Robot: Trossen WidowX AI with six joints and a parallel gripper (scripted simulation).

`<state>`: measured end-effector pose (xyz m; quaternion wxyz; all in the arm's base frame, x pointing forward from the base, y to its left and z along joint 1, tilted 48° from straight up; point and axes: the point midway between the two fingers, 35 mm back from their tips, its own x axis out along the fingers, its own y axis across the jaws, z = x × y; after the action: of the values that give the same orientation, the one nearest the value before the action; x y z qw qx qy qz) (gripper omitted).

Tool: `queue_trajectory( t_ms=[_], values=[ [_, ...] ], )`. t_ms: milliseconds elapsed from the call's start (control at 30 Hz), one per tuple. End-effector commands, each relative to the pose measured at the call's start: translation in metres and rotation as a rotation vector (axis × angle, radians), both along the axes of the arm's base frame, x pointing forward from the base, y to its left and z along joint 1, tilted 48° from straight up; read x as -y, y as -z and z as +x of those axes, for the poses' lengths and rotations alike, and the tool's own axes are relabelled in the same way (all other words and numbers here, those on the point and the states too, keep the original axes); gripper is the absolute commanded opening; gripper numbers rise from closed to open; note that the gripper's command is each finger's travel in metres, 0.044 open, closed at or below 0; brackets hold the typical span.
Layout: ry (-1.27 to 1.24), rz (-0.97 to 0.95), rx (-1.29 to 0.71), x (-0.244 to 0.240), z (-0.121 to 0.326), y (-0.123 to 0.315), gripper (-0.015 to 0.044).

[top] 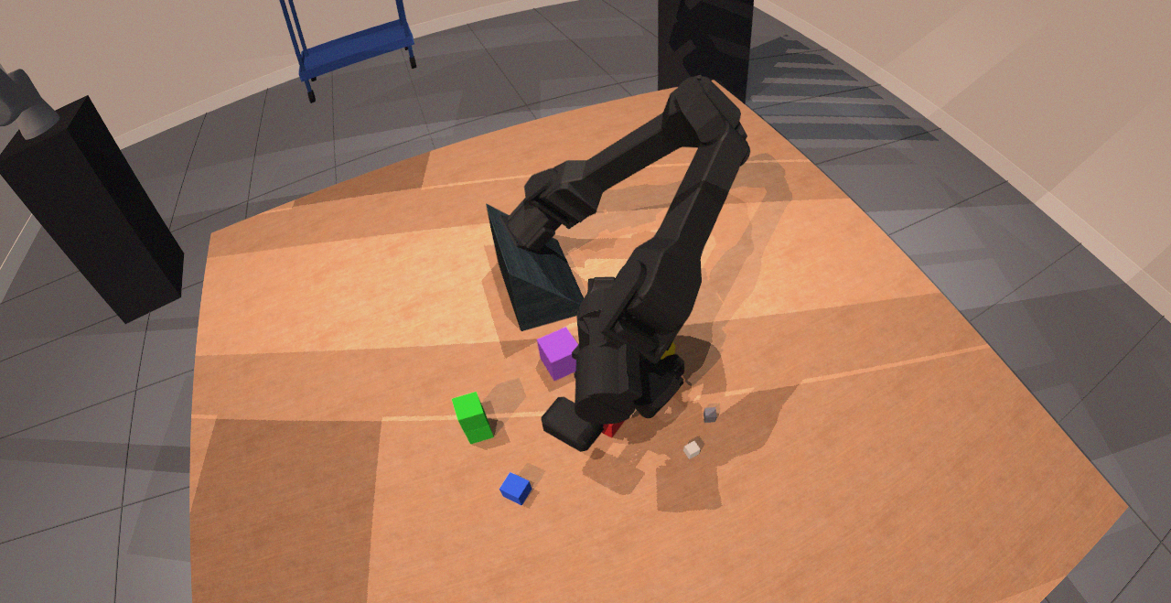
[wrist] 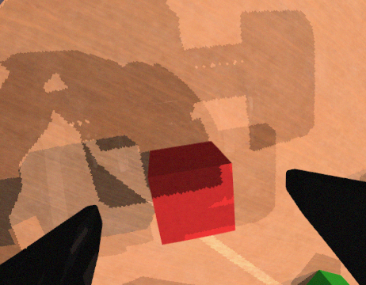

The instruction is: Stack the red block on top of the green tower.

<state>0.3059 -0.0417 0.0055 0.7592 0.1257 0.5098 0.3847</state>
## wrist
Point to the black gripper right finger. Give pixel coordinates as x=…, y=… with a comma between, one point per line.
x=336, y=208

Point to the red block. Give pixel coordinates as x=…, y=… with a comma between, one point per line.
x=192, y=189

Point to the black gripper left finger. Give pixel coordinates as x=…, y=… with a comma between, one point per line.
x=66, y=255

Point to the green block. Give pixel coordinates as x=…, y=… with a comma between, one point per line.
x=326, y=278

